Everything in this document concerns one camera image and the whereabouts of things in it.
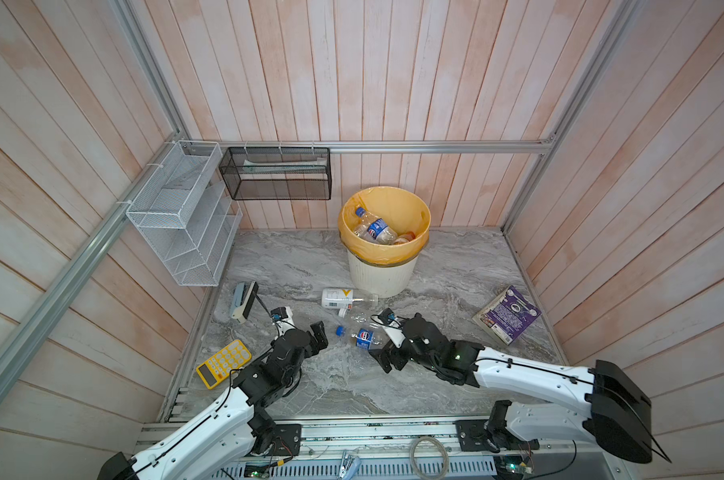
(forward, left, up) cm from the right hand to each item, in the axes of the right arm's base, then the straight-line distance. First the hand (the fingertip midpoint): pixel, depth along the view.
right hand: (380, 338), depth 80 cm
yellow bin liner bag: (+38, -7, +13) cm, 41 cm away
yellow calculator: (-5, +46, -9) cm, 47 cm away
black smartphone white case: (+17, +45, -7) cm, 49 cm away
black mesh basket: (+54, +36, +15) cm, 67 cm away
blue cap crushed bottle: (+30, +2, +11) cm, 32 cm away
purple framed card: (+13, -42, -9) cm, 44 cm away
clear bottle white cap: (+10, +7, -6) cm, 13 cm away
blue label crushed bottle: (+2, +4, -5) cm, 7 cm away
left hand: (+1, +19, 0) cm, 19 cm away
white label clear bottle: (+15, +10, -4) cm, 19 cm away
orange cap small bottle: (+31, -9, +8) cm, 33 cm away
